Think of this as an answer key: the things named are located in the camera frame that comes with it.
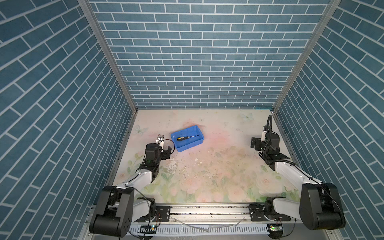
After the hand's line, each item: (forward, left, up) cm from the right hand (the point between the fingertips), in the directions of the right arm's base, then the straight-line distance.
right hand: (260, 137), depth 90 cm
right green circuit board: (-45, -4, -18) cm, 48 cm away
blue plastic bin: (-3, +44, -7) cm, 45 cm away
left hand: (-8, +60, -2) cm, 61 cm away
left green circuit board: (-51, +59, -15) cm, 79 cm away
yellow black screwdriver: (+1, +51, -9) cm, 51 cm away
